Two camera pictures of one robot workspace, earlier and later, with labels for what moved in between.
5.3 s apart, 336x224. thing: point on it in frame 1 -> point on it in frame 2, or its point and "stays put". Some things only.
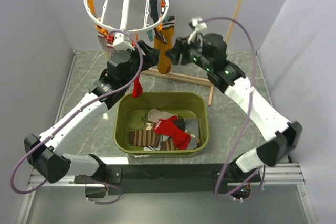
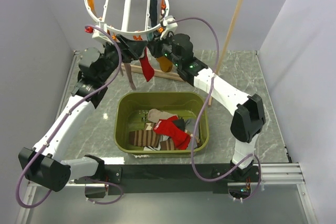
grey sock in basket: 192,126 stays put
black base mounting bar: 140,179 stays put
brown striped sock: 168,145 stays put
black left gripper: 151,57 -> 131,50
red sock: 137,87 -> 147,69
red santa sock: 167,127 stays put
